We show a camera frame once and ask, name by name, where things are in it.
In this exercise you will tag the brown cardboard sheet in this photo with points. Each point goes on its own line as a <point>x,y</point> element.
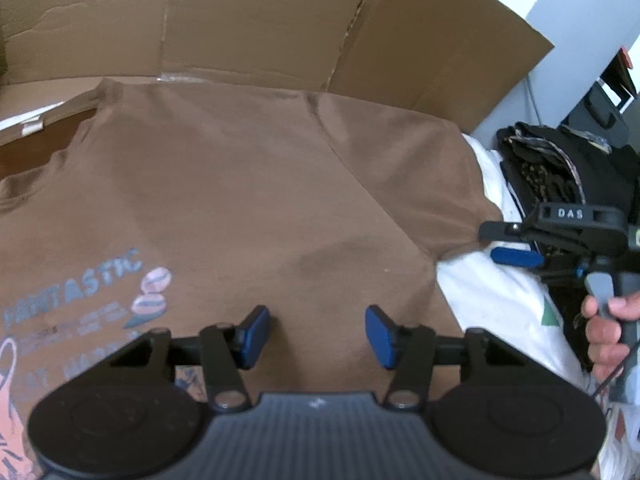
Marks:
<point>250,20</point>

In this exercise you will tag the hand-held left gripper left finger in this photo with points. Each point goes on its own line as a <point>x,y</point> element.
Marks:
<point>255,332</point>

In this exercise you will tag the brown printed T-shirt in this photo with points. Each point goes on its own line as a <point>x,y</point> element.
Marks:
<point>225,185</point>

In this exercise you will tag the person's right hand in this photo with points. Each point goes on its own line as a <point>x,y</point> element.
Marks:
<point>607,340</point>

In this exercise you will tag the black patterned clothing pile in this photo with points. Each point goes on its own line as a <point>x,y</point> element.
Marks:
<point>550,160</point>

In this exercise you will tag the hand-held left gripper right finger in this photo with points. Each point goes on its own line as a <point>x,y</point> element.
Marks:
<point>380,335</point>

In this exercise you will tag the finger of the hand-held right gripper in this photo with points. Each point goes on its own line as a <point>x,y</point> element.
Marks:
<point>505,231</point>
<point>517,257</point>

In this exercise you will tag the dark grey suitcase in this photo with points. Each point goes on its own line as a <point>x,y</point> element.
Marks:
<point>595,115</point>

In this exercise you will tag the white patch-print bed sheet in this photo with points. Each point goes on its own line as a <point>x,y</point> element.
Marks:
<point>490,300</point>

